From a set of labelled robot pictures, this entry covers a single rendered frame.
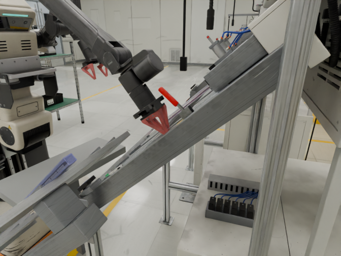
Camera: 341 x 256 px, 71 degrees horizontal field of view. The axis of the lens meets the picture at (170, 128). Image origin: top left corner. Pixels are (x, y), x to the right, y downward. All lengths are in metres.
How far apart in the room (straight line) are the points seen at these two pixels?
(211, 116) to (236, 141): 1.62
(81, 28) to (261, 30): 0.47
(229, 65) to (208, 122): 0.13
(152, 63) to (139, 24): 9.66
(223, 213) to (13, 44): 1.18
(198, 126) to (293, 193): 0.64
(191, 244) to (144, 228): 0.95
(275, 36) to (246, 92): 0.12
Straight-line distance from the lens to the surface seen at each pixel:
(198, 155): 1.78
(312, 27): 0.47
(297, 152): 2.20
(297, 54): 0.47
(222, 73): 0.55
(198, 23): 9.53
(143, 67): 0.63
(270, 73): 0.51
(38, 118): 1.45
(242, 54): 0.54
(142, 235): 1.69
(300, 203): 1.05
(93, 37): 0.71
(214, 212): 0.86
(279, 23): 0.52
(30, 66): 1.42
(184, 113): 0.58
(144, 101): 0.65
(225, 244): 0.82
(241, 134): 2.12
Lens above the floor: 1.21
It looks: 22 degrees down
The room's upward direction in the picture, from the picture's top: straight up
